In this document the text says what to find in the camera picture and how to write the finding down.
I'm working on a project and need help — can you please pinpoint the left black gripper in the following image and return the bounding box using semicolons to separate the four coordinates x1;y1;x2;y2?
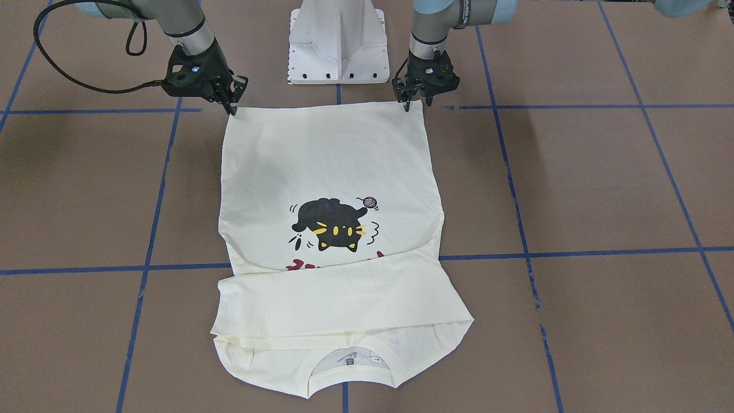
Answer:
392;50;460;112

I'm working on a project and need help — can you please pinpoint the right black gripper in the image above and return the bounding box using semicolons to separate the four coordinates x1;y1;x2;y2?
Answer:
162;40;248;116

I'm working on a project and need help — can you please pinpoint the cream long-sleeve cat shirt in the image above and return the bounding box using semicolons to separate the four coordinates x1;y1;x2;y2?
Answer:
211;102;474;398

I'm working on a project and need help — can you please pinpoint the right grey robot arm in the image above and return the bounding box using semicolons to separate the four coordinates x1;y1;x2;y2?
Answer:
77;1;248;115

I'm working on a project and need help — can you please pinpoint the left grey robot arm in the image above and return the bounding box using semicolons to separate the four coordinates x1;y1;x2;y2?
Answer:
391;1;720;112

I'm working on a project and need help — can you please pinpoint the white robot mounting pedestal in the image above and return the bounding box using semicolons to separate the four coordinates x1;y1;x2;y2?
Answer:
287;1;390;85

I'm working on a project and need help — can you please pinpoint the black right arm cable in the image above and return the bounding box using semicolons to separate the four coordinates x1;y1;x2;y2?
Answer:
33;0;167;95

